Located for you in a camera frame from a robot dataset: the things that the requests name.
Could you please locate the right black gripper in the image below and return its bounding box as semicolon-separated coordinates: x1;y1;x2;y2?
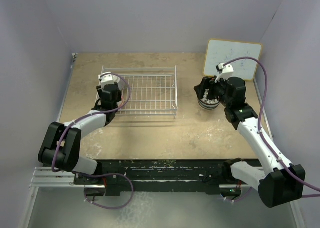
194;74;232;108

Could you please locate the grey striped bowl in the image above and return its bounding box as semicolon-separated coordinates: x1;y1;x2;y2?
198;89;220;110

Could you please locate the white wire dish rack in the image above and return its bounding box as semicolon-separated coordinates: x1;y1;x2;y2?
101;66;178;117

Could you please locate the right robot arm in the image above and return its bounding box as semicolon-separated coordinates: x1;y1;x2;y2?
194;76;306;208

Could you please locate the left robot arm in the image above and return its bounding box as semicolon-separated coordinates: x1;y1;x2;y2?
38;82;122;184

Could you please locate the yellow framed whiteboard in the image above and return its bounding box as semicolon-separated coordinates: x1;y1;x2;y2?
203;39;263;81

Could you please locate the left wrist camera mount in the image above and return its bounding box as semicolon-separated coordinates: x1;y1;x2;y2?
98;72;126;90

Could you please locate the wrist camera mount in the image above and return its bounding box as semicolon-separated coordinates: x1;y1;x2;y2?
98;72;126;90
215;63;234;83

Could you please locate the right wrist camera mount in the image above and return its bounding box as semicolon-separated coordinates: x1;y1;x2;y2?
215;63;234;83

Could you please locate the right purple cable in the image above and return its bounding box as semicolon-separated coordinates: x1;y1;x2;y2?
220;57;320;205

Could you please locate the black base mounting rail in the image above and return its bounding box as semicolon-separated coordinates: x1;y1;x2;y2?
74;159;245;199

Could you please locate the aluminium extrusion frame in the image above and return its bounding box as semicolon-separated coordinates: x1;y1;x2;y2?
30;167;75;187

